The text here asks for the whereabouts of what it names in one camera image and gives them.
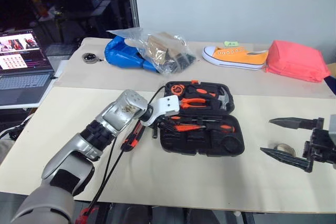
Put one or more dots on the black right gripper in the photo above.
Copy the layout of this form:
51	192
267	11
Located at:
319	142

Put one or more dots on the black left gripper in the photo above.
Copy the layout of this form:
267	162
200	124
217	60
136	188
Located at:
162	122

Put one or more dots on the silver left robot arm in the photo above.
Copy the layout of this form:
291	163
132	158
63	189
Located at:
78	153

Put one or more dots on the black plastic tool case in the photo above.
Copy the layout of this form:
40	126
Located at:
199	142

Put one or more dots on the grey tape roll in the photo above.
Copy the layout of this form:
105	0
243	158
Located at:
286	147

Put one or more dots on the black orange utility knife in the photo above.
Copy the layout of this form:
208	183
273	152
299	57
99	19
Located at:
132	137

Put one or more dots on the short orange black screwdriver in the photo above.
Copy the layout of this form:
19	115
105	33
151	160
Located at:
174	118

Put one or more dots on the long orange black screwdriver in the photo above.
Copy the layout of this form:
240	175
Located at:
199	128

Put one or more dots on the orange black tape measure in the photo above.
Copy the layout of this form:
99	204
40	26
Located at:
177	89

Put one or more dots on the dark blue object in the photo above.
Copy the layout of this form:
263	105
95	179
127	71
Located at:
331	85

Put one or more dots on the clear plastic bag with parts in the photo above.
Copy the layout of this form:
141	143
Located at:
168	53

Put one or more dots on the coral pink fabric bag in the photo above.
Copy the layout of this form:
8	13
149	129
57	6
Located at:
296	61

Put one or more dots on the blue plastic bag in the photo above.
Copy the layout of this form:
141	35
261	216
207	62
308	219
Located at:
120	54

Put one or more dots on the small round metal tin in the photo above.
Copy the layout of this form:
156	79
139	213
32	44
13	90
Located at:
89	58

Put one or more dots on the orange canvas sneaker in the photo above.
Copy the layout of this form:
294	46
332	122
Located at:
236	57

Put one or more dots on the red clamp under table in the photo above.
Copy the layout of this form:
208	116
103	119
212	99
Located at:
84	214

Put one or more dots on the green sticky note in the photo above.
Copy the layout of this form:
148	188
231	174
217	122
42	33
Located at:
231	43

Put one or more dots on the open laptop computer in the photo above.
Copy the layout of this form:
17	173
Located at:
21	77

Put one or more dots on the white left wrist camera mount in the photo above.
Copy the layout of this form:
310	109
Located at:
168	105

